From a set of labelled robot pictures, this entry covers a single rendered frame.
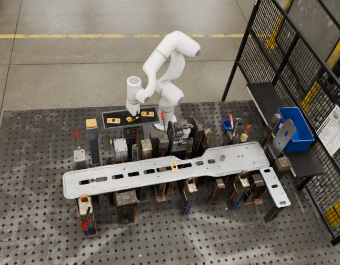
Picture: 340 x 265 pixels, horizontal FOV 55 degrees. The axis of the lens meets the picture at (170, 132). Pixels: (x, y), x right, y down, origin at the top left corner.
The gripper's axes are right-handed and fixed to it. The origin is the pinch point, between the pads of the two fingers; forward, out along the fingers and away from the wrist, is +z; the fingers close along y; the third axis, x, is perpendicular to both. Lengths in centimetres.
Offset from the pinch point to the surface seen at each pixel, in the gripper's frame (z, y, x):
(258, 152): 19, 60, 67
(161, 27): 119, -207, 179
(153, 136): 8.8, 16.1, 6.3
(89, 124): 2.5, -9.3, -26.5
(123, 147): 7.5, 14.5, -15.4
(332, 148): -2, 91, 97
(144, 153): 14.7, 21.4, -3.9
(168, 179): 18.6, 43.7, 0.1
